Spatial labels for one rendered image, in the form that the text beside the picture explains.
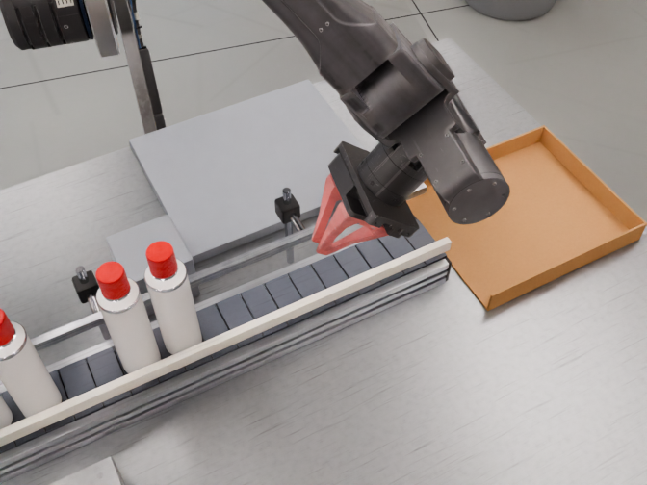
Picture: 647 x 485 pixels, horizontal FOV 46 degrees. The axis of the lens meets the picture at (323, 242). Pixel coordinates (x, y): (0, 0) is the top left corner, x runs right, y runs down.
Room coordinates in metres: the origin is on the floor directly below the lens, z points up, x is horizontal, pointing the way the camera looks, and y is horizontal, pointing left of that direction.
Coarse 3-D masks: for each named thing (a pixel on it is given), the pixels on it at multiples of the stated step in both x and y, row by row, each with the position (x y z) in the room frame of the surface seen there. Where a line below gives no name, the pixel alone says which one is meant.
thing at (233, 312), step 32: (352, 256) 0.71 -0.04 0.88; (384, 256) 0.71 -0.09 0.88; (256, 288) 0.65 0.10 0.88; (288, 288) 0.65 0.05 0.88; (320, 288) 0.65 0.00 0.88; (224, 320) 0.60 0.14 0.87; (288, 320) 0.60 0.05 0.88; (160, 352) 0.54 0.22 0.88; (224, 352) 0.54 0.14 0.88; (64, 384) 0.49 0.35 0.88; (96, 384) 0.49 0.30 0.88; (0, 448) 0.40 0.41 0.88
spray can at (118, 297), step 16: (96, 272) 0.53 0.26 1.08; (112, 272) 0.53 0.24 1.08; (112, 288) 0.51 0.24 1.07; (128, 288) 0.53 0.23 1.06; (112, 304) 0.51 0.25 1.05; (128, 304) 0.51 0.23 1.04; (112, 320) 0.50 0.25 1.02; (128, 320) 0.51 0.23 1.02; (144, 320) 0.52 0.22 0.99; (112, 336) 0.51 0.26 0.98; (128, 336) 0.50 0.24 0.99; (144, 336) 0.51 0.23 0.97; (128, 352) 0.50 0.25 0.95; (144, 352) 0.51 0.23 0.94; (128, 368) 0.51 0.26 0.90
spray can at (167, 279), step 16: (160, 256) 0.55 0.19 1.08; (144, 272) 0.56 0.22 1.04; (160, 272) 0.54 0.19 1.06; (176, 272) 0.55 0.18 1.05; (160, 288) 0.54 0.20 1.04; (176, 288) 0.54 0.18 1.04; (160, 304) 0.54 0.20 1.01; (176, 304) 0.54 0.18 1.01; (192, 304) 0.55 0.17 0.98; (160, 320) 0.54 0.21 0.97; (176, 320) 0.53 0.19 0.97; (192, 320) 0.55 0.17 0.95; (176, 336) 0.53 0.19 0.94; (192, 336) 0.54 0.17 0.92; (176, 352) 0.53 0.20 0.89
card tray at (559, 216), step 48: (528, 144) 1.00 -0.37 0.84; (432, 192) 0.88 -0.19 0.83; (528, 192) 0.88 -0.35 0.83; (576, 192) 0.88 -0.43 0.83; (480, 240) 0.78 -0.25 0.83; (528, 240) 0.78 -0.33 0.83; (576, 240) 0.78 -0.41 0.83; (624, 240) 0.77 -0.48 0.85; (480, 288) 0.68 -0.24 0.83; (528, 288) 0.68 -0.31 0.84
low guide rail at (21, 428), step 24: (384, 264) 0.67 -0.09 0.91; (408, 264) 0.68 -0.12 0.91; (336, 288) 0.63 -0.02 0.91; (360, 288) 0.64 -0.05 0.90; (288, 312) 0.59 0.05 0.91; (216, 336) 0.55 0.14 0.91; (240, 336) 0.55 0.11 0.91; (168, 360) 0.51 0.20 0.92; (192, 360) 0.52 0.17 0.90; (120, 384) 0.48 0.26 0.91; (72, 408) 0.44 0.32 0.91; (0, 432) 0.41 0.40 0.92; (24, 432) 0.41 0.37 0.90
